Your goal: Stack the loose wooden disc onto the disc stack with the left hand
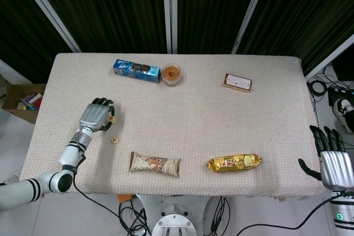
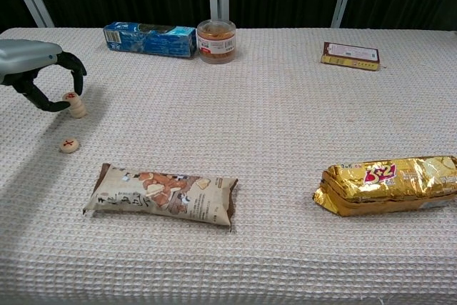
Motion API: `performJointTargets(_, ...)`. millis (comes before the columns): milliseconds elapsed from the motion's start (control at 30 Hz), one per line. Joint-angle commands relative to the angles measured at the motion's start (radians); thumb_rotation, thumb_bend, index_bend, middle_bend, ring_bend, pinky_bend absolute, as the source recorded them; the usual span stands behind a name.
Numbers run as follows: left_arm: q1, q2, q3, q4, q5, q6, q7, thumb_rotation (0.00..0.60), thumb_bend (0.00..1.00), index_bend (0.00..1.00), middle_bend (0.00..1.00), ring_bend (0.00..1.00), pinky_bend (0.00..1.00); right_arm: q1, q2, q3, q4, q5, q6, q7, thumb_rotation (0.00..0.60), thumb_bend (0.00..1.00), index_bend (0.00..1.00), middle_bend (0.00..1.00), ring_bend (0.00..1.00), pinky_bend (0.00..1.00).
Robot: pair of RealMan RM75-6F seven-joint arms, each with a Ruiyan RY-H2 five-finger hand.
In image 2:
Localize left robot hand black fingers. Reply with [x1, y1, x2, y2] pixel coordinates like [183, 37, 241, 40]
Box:
[0, 39, 88, 113]

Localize clear plastic snack jar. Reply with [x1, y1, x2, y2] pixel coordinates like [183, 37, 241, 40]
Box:
[196, 19, 237, 66]

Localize beige snack bag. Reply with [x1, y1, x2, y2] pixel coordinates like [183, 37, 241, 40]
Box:
[82, 162, 239, 231]

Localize wooden chess piece cross mark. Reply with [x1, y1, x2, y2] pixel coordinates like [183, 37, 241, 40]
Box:
[59, 138, 81, 154]

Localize gold foil cracker pack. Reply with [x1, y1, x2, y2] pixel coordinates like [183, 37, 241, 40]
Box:
[313, 155, 457, 218]

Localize red and yellow box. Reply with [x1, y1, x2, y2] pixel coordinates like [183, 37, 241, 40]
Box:
[320, 41, 381, 71]

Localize beige waffle tablecloth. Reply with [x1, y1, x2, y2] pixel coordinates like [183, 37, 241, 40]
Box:
[0, 27, 457, 305]

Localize blue cookie box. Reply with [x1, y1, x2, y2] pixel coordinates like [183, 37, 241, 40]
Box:
[103, 21, 198, 59]

